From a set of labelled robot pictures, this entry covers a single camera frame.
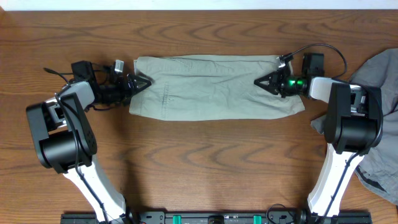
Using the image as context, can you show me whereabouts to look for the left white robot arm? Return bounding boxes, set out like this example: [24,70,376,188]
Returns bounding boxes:
[26,80,141,223]

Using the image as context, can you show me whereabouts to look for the grey garment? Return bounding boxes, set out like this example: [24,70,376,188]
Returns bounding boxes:
[310,47,398,206]

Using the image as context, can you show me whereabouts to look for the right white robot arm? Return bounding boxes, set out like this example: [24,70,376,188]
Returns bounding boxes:
[254,67,383,223]

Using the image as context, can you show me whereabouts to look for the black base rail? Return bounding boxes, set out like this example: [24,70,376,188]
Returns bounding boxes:
[60,206,373,224]

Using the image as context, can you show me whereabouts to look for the khaki green shorts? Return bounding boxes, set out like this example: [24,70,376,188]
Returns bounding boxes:
[129,55,305,121]

